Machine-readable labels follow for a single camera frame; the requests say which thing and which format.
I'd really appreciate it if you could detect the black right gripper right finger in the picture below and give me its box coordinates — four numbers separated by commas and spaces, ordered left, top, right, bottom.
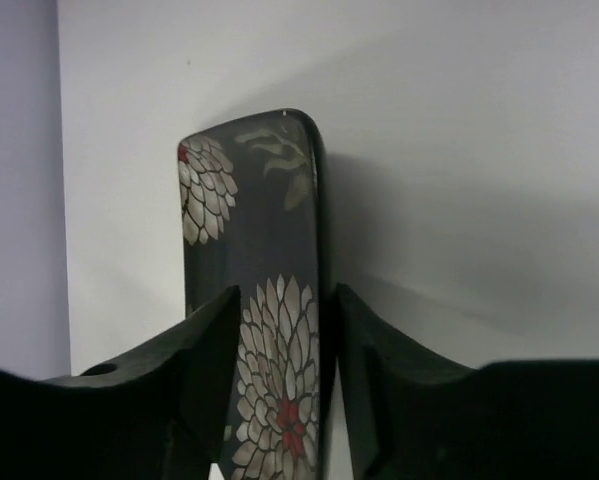
336, 284, 599, 479

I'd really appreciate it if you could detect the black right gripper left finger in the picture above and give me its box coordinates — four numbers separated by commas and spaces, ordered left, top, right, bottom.
0, 287, 240, 479

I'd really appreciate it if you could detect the large black floral square plate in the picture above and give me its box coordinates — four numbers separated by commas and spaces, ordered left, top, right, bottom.
177, 109, 331, 479

